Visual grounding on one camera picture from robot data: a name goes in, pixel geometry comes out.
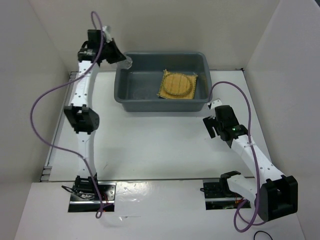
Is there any clear plastic cup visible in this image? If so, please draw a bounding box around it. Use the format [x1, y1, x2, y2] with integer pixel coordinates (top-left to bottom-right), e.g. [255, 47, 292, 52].
[117, 56, 133, 70]
[132, 88, 150, 101]

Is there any round bamboo coaster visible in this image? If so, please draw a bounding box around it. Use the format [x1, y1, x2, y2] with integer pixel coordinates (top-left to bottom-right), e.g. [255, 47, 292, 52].
[161, 73, 193, 97]

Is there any square bamboo mat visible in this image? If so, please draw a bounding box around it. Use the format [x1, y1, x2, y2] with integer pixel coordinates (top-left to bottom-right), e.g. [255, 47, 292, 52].
[157, 69, 198, 100]

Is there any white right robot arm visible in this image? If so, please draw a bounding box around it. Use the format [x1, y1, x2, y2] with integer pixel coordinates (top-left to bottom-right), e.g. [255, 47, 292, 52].
[203, 105, 298, 222]

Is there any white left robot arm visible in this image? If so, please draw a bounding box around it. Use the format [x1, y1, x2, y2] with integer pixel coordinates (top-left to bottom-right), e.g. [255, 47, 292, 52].
[63, 26, 126, 200]

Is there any grey plastic bin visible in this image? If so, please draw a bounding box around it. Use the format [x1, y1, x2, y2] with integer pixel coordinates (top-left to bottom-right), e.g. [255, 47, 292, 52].
[114, 51, 212, 112]

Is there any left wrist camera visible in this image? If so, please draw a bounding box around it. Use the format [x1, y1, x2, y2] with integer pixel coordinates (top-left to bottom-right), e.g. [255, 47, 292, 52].
[102, 25, 113, 43]

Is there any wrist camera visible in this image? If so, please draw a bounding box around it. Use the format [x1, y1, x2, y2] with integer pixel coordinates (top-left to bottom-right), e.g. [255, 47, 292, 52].
[207, 98, 223, 110]
[102, 25, 113, 43]

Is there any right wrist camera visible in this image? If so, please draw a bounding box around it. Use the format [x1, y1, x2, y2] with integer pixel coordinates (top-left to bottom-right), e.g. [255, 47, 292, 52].
[207, 98, 223, 110]

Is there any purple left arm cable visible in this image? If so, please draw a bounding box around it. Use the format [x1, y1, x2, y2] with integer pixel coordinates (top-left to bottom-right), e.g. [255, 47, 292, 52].
[29, 11, 113, 219]

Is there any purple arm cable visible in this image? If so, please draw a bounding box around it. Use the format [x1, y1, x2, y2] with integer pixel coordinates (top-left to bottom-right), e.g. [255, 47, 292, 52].
[29, 11, 113, 219]
[207, 81, 261, 233]

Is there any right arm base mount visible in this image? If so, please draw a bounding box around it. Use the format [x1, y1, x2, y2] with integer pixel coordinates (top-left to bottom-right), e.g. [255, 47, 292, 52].
[199, 178, 244, 211]

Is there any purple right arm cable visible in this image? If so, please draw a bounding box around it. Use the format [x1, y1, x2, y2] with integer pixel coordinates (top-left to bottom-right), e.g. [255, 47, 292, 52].
[207, 81, 261, 233]

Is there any black cable loop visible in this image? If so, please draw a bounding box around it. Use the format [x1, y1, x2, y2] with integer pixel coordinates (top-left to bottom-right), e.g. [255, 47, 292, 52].
[253, 231, 273, 240]

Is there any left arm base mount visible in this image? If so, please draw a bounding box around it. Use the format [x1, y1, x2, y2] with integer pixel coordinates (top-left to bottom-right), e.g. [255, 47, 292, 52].
[61, 181, 117, 213]

